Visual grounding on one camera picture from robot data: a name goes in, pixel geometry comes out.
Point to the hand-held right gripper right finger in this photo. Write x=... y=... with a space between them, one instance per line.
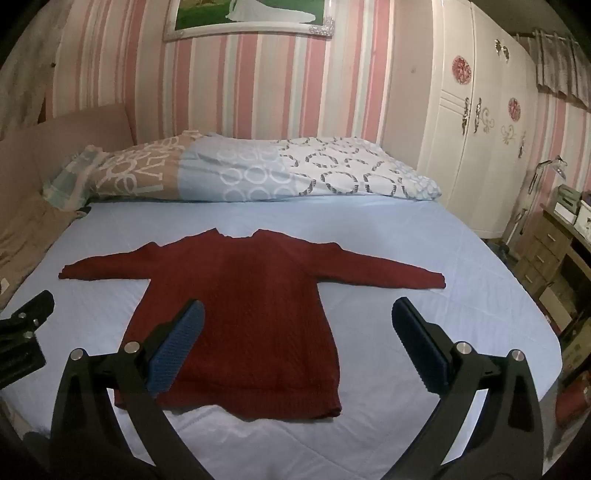
x=418 y=344

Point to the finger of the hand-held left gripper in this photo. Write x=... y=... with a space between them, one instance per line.
x=18 y=364
x=34 y=307

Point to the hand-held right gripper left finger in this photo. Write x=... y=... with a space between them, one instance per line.
x=178 y=344

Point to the dark red knit sweater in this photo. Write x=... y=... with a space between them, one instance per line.
x=249 y=300

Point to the beige blanket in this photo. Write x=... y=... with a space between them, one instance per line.
x=27 y=240

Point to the light blue bed sheet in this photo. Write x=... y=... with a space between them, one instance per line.
x=392 y=240

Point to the wooden desk with drawers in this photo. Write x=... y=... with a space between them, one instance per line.
x=549 y=258

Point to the pink padded headboard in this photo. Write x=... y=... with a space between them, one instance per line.
x=60 y=138

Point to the circle patterned folded duvet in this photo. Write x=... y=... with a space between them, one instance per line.
x=258 y=170

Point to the white box on desk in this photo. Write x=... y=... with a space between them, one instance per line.
x=570 y=203

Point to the white ornate wardrobe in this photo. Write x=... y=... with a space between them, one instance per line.
x=475 y=138

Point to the silver desk lamp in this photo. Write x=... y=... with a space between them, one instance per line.
x=551 y=166

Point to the grey patterned curtain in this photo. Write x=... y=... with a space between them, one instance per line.
x=558 y=64

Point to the silver framed wall picture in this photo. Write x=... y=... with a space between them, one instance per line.
x=249 y=16

